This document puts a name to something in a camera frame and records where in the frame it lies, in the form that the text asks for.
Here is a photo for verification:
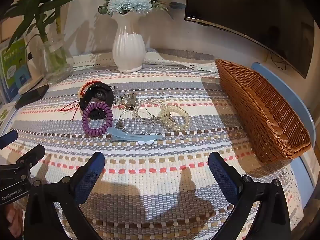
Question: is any purple coil hair tie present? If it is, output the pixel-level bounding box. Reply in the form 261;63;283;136
81;101;114;137

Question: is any red string bracelet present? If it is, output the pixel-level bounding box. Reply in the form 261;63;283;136
60;80;99;121

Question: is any light blue hair clip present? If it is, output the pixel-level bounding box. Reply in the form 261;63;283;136
107;127;164;145

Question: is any black smart watch band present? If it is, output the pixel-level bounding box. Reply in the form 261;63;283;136
79;81;114;120

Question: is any cream beaded bracelet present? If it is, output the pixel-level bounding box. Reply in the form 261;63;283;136
158;103;191;132

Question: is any silver keys keychain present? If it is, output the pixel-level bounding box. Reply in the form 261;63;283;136
112;87;138;111

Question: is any person's left hand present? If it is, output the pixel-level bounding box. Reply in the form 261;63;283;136
5;203;23;238

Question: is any black smartphone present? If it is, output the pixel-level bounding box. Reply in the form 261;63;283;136
15;85;49;110

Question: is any blue round table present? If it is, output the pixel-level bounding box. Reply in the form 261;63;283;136
250;62;316;209

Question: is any green blue booklet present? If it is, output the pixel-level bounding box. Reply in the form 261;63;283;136
1;37;31;102

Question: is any brown wicker basket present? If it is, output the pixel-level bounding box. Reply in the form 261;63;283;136
215;59;311;163

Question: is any clear glass vase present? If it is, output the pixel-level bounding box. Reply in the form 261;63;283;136
40;34;74;83

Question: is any striped woven table cloth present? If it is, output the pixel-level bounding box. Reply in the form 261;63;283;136
1;60;304;239

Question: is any green bamboo plant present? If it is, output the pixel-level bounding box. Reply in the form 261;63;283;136
3;0;73;49

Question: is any white ribbed ceramic vase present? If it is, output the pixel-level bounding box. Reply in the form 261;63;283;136
112;12;146;73

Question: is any black wall television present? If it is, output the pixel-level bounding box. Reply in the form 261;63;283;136
185;0;315;77

